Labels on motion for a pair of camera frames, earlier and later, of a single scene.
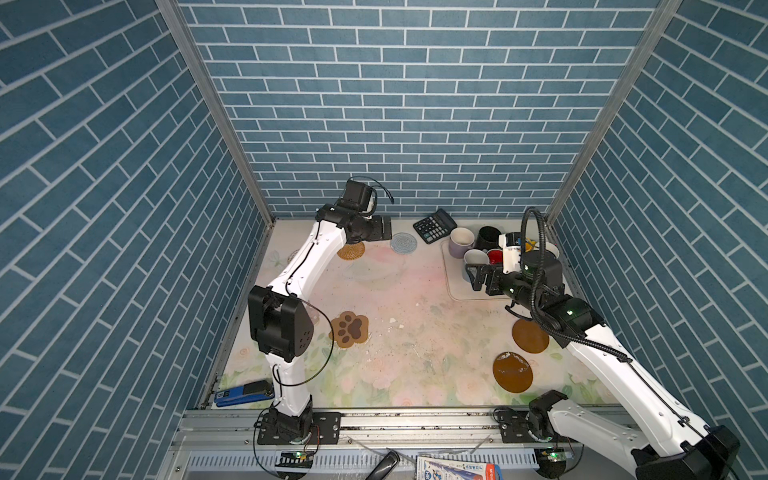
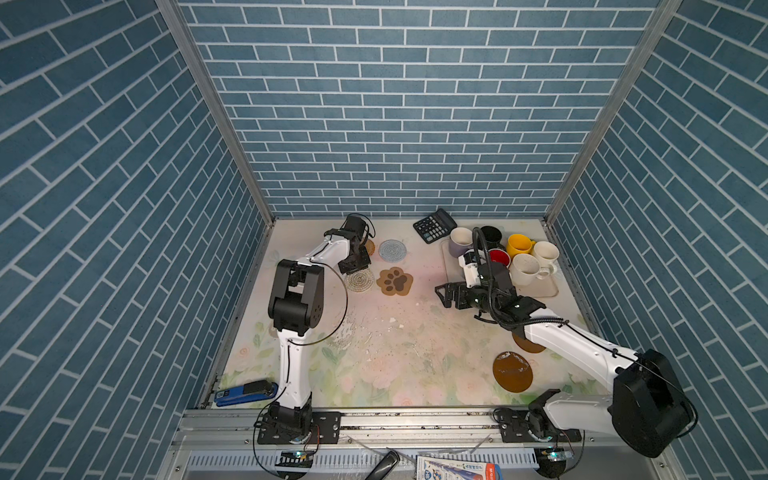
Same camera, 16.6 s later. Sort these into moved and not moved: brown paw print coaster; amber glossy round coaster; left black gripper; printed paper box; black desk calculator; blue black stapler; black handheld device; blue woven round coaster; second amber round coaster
Moved: brown paw print coaster; left black gripper; blue woven round coaster
Not moved: amber glossy round coaster; blue black stapler; second amber round coaster; black desk calculator; printed paper box; black handheld device
